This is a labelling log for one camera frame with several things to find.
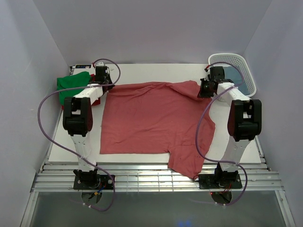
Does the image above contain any pink red t shirt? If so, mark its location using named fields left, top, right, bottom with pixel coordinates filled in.
left=100, top=81, right=215, bottom=179

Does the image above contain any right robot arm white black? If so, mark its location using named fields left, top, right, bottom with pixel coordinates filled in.
left=198, top=64, right=262, bottom=190

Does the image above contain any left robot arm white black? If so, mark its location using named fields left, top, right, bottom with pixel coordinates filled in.
left=62, top=63, right=113, bottom=192

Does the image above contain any folded green t shirt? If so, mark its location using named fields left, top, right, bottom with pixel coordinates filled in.
left=56, top=71, right=95, bottom=105

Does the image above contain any blue label sticker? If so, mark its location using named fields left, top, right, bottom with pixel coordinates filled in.
left=75, top=64, right=91, bottom=69

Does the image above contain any folded red t shirt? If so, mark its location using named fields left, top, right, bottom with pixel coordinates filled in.
left=61, top=73, right=102, bottom=111

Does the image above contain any blue t shirt in basket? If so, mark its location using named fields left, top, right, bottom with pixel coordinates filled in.
left=223, top=66, right=250, bottom=96

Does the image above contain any white plastic basket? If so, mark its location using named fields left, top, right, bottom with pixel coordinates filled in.
left=208, top=53, right=257, bottom=97

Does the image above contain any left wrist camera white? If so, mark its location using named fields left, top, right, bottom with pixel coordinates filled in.
left=93, top=61, right=105, bottom=68

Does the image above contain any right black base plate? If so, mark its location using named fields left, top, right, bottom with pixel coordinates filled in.
left=198, top=174, right=242, bottom=189

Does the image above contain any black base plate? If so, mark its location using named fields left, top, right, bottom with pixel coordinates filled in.
left=198, top=174, right=242, bottom=189
left=73, top=174, right=116, bottom=191

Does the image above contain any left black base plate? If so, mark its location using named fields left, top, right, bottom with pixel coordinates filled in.
left=73, top=174, right=116, bottom=191

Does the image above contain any aluminium frame rail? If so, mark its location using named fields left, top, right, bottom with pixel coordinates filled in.
left=32, top=163, right=284, bottom=192

